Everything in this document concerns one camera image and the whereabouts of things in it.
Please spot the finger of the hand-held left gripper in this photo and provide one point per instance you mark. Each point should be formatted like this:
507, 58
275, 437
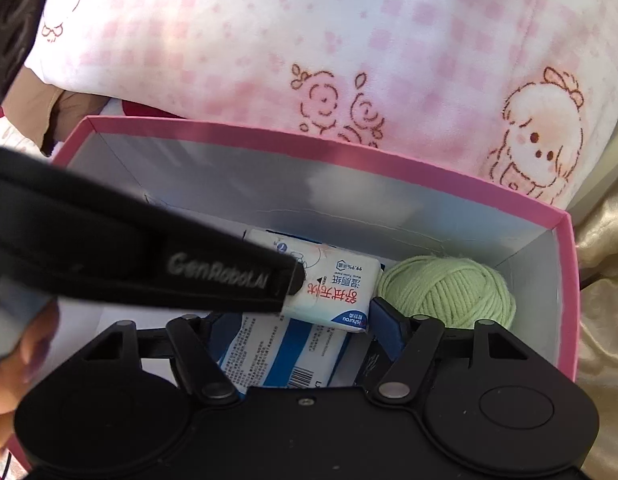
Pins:
294, 282

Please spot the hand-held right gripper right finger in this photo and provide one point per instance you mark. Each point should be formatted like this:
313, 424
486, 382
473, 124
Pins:
386, 327

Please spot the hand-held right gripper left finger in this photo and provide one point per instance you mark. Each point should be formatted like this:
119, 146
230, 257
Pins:
211, 335

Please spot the white wet wipes packet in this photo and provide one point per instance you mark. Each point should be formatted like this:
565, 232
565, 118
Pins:
339, 285

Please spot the blue wipes packet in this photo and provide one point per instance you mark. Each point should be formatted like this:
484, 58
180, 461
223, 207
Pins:
279, 350

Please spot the green yarn ball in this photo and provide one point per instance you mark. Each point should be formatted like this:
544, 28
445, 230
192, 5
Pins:
449, 290

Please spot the pink cardboard box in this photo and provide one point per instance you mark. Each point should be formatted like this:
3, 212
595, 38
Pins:
339, 185

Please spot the person's left hand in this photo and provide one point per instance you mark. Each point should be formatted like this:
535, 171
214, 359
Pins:
39, 350

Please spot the brown pillow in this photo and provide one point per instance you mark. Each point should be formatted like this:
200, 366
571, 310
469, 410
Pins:
44, 110

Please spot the gold curtain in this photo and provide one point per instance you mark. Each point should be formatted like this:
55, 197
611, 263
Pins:
604, 285

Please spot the pink checked pillow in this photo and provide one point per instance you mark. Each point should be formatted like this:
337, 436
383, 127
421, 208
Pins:
289, 35

